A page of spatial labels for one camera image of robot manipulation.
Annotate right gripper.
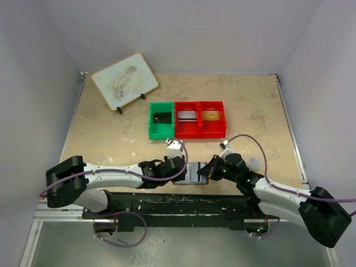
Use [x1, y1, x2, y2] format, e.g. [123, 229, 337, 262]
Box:
[197, 155, 239, 183]

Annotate white stripe card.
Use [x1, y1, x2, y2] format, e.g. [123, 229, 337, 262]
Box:
[189, 162, 200, 184]

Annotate brown leather card holder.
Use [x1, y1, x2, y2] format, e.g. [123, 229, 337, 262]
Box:
[174, 162, 209, 185]

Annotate red plastic bin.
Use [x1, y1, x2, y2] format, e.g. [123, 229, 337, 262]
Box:
[174, 101, 200, 139]
[198, 101, 227, 139]

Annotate green plastic bin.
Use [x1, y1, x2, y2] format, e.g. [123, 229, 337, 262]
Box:
[148, 102, 175, 140]

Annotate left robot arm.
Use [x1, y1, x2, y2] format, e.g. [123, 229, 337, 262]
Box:
[39, 156, 187, 218]

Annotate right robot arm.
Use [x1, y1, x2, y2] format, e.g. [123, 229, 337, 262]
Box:
[198, 153, 352, 248]

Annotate black VIP card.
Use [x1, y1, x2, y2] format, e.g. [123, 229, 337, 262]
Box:
[152, 112, 172, 124]

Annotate white magnetic stripe cards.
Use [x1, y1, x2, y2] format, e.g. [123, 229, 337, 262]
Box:
[177, 111, 197, 122]

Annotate gold VIP card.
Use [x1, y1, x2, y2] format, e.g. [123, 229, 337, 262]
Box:
[202, 110, 220, 121]

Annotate small clear round container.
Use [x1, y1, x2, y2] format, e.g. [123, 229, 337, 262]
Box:
[248, 156, 263, 170]

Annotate small whiteboard on stand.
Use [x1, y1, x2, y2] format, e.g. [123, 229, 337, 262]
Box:
[91, 52, 159, 113]

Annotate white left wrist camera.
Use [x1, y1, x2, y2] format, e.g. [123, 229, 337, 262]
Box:
[166, 139, 183, 158]

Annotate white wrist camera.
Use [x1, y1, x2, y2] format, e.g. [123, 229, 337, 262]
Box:
[166, 139, 183, 158]
[219, 140, 233, 160]

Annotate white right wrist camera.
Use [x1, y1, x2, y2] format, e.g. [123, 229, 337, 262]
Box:
[219, 140, 233, 160]

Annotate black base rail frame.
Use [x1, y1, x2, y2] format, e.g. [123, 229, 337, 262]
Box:
[80, 190, 274, 233]

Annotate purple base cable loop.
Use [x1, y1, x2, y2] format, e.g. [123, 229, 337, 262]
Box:
[92, 207, 150, 248]

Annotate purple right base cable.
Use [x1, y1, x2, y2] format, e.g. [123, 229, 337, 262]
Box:
[249, 216, 280, 240]

